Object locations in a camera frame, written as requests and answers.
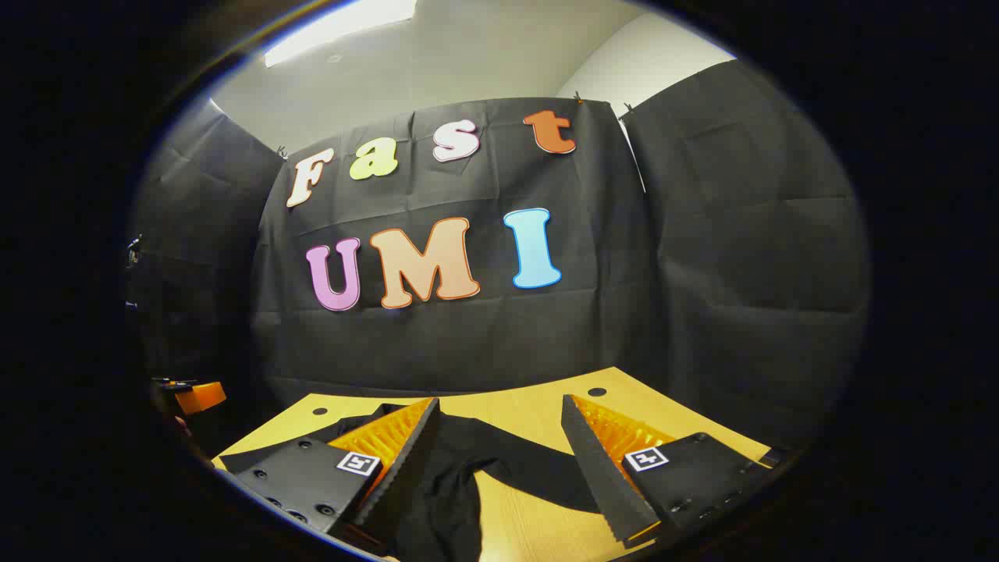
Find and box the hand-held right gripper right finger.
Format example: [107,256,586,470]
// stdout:
[560,393,783,547]

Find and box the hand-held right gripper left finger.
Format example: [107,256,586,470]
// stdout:
[215,397,442,557]

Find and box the black button-up garment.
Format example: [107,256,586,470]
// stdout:
[221,402,603,562]

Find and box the black backdrop cloth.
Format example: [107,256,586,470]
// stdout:
[127,59,872,451]

